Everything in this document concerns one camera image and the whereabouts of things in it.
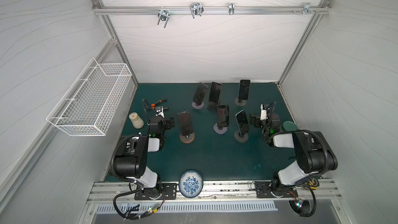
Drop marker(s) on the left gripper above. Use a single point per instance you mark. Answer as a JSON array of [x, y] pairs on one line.
[[154, 112]]

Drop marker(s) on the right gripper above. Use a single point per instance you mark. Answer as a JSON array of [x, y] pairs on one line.
[[269, 113]]

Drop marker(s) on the black phone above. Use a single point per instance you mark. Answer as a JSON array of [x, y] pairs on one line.
[[200, 93], [242, 122], [222, 116], [244, 88], [185, 123], [215, 92]]

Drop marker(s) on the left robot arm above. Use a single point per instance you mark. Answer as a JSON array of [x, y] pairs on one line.
[[129, 158]]

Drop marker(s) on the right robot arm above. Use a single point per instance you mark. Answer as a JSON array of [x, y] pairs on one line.
[[313, 155]]

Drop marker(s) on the wooden base phone stand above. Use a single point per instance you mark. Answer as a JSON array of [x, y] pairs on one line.
[[187, 138]]

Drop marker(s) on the grey stand back right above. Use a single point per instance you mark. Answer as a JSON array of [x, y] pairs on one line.
[[240, 102]]

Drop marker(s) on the grey stand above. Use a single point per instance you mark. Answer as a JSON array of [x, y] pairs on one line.
[[240, 102], [241, 138]]

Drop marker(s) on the grey stand front right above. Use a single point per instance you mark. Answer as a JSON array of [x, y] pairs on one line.
[[241, 138]]

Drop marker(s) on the purple stand back left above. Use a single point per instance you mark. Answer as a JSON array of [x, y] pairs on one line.
[[197, 106]]

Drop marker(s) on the purple phone stand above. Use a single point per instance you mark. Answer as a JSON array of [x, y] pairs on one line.
[[220, 130]]

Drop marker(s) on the black stand back centre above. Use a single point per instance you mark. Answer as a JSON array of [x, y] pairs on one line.
[[212, 106]]

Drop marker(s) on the beige plastic cup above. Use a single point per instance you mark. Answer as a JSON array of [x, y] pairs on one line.
[[136, 120]]

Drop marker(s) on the green lidded jar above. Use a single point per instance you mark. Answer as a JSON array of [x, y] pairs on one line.
[[289, 126]]

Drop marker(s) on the blue white patterned plate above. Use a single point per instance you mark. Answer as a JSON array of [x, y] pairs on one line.
[[190, 184]]

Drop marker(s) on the yellow black tape measure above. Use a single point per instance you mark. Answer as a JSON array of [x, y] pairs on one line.
[[313, 183]]

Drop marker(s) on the white vent grille strip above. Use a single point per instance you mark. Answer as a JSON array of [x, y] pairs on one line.
[[194, 207]]

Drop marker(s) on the metal clamp left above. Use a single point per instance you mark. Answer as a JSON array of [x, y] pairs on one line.
[[164, 16]]

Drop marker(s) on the metal clamp small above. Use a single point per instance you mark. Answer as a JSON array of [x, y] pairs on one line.
[[231, 9]]

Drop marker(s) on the aluminium crossbar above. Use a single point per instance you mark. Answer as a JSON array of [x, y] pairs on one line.
[[208, 10]]

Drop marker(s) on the metal clamp centre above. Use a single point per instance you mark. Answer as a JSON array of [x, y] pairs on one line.
[[196, 9]]

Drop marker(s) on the orange handled pliers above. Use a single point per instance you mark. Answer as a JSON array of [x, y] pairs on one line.
[[157, 106]]

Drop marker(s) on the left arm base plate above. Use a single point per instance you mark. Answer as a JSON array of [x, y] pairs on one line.
[[169, 191]]

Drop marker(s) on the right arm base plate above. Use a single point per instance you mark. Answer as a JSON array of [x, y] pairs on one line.
[[264, 190]]

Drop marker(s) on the white wire basket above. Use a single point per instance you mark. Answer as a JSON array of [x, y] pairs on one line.
[[89, 105]]

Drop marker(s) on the metal bracket right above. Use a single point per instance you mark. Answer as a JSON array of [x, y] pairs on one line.
[[306, 11]]

